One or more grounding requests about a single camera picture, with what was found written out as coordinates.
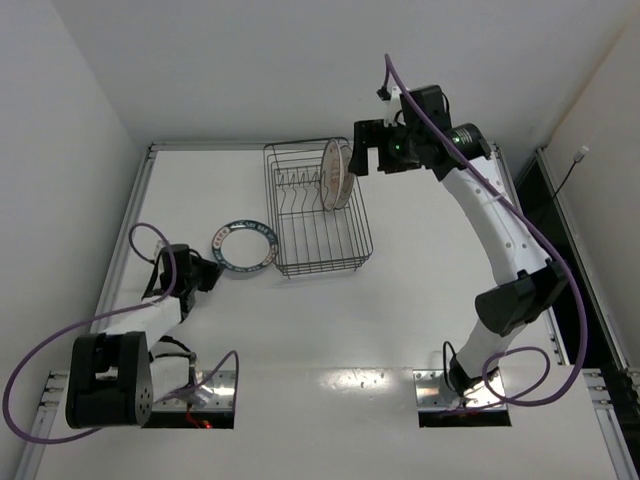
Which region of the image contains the blue rimmed white plate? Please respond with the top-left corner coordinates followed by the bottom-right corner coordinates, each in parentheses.
top-left (211, 219), bottom-right (279, 274)

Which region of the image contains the orange sunburst plate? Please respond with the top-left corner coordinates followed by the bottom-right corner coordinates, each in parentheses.
top-left (320, 139), bottom-right (345, 211)

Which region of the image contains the white plate with grey motif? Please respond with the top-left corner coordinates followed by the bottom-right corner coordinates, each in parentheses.
top-left (335, 145), bottom-right (355, 209)

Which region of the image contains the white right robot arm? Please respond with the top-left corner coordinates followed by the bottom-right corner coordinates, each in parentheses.
top-left (349, 85), bottom-right (567, 395)

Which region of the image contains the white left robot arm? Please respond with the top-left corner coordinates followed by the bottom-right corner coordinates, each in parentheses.
top-left (65, 244), bottom-right (222, 429)

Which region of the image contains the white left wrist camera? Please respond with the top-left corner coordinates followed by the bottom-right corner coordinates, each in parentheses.
top-left (151, 240), bottom-right (164, 263)

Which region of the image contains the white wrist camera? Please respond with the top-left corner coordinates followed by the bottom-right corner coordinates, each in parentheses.
top-left (383, 86), bottom-right (403, 127)
top-left (151, 240), bottom-right (164, 263)

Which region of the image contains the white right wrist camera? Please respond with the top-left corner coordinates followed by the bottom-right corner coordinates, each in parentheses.
top-left (383, 86), bottom-right (403, 127)

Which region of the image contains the black wire dish rack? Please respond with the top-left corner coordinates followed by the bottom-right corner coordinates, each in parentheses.
top-left (263, 138), bottom-right (373, 278)

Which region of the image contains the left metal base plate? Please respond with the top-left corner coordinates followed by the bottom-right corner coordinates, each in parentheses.
top-left (152, 370), bottom-right (237, 413)

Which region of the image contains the metal base plate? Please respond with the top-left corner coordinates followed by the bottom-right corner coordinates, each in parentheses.
top-left (413, 369), bottom-right (507, 412)
top-left (152, 370), bottom-right (237, 413)

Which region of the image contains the aluminium frame rail left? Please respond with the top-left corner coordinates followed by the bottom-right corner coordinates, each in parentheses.
top-left (14, 144), bottom-right (156, 479)

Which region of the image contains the aluminium frame rail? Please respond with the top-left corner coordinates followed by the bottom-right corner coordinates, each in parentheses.
top-left (526, 149), bottom-right (639, 479)
top-left (14, 144), bottom-right (156, 479)

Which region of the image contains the black cable with white plug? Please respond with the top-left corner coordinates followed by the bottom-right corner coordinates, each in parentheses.
top-left (552, 145), bottom-right (589, 201)

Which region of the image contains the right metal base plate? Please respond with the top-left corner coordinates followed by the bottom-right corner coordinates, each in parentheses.
top-left (413, 369), bottom-right (507, 412)

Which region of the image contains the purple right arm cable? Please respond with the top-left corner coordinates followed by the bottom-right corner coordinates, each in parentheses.
top-left (383, 53), bottom-right (588, 414)

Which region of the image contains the aluminium frame rail right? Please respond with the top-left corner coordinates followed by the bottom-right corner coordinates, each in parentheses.
top-left (526, 149), bottom-right (639, 479)

